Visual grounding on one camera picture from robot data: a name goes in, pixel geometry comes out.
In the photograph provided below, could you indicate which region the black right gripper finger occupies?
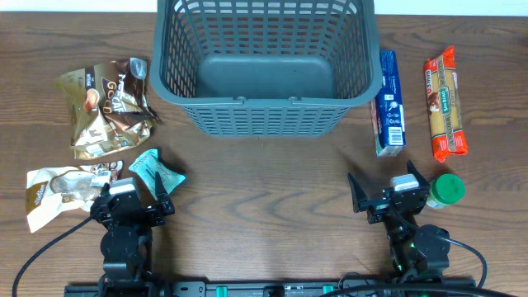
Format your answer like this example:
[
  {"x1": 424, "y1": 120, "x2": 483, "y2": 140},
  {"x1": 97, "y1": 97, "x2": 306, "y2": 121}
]
[
  {"x1": 407, "y1": 160, "x2": 430, "y2": 187},
  {"x1": 347, "y1": 172, "x2": 368, "y2": 213}
]

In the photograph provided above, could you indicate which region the green lid jar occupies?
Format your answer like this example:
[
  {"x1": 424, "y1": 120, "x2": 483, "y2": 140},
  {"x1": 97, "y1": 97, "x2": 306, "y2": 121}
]
[{"x1": 427, "y1": 173, "x2": 465, "y2": 209}]

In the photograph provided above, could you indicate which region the teal tissue pack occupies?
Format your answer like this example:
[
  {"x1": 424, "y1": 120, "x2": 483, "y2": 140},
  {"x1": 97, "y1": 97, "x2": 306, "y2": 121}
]
[{"x1": 129, "y1": 148, "x2": 186, "y2": 197}]

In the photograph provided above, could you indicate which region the orange spaghetti pack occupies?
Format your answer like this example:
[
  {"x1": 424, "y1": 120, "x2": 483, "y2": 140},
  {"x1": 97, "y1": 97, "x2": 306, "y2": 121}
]
[{"x1": 423, "y1": 45, "x2": 469, "y2": 163}]

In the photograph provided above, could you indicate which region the blue pasta box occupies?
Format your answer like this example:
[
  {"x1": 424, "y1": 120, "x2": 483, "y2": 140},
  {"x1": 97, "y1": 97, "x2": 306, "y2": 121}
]
[{"x1": 370, "y1": 50, "x2": 406, "y2": 157}]

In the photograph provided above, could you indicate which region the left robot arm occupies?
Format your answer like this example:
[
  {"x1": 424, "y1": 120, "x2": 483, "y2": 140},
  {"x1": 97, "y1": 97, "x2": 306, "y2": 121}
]
[{"x1": 90, "y1": 173, "x2": 175, "y2": 296}]

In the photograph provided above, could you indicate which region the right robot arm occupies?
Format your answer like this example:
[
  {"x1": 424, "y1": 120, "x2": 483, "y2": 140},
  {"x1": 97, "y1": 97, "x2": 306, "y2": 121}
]
[{"x1": 347, "y1": 162, "x2": 450, "y2": 282}]

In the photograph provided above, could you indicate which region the white brown snack bag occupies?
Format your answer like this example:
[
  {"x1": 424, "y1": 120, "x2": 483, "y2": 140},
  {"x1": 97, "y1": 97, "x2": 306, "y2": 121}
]
[{"x1": 26, "y1": 161, "x2": 124, "y2": 233}]

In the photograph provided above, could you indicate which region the gold coffee bag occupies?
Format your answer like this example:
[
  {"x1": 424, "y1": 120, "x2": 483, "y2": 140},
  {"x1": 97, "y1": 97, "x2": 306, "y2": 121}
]
[{"x1": 55, "y1": 57, "x2": 160, "y2": 160}]

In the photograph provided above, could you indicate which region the grey plastic basket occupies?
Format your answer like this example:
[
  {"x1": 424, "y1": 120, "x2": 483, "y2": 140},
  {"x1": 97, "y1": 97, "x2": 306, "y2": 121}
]
[{"x1": 150, "y1": 0, "x2": 382, "y2": 137}]

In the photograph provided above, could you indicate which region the left black cable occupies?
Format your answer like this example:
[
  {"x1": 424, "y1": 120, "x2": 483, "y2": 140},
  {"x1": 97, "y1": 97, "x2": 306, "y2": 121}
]
[{"x1": 11, "y1": 214, "x2": 98, "y2": 297}]

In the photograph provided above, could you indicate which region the black cable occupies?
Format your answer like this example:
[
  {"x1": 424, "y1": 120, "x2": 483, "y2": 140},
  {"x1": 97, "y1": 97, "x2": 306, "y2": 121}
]
[
  {"x1": 443, "y1": 237, "x2": 488, "y2": 290},
  {"x1": 11, "y1": 214, "x2": 98, "y2": 297}
]

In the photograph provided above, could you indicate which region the right black cable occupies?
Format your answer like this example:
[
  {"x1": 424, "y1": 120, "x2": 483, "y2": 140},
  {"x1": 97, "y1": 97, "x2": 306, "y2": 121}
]
[{"x1": 443, "y1": 237, "x2": 488, "y2": 290}]

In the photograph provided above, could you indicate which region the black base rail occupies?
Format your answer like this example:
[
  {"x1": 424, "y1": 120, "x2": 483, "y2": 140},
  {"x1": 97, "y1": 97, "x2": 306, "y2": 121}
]
[{"x1": 64, "y1": 280, "x2": 478, "y2": 297}]

